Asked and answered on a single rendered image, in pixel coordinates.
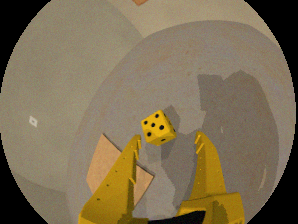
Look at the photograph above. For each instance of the yellow die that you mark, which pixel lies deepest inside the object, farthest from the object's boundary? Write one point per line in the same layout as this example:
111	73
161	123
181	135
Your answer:
158	128

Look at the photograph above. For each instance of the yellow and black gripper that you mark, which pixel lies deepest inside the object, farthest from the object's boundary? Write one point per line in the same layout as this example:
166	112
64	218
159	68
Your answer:
113	201

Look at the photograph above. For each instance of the tan mat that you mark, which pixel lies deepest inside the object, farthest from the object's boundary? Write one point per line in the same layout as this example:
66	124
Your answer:
105	155

